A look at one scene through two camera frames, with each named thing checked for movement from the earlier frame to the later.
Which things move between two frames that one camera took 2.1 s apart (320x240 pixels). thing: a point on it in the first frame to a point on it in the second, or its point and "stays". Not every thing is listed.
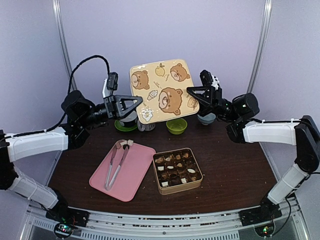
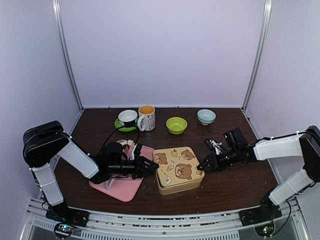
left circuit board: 62,230 stays
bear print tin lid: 163,86 to 177,165
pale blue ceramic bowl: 207,119 stays
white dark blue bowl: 131,120 stays
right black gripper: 216,96 to 212,161
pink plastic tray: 130,175 stays
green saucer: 119,126 stays
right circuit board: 265,231 stays
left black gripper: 139,101 to 141,170
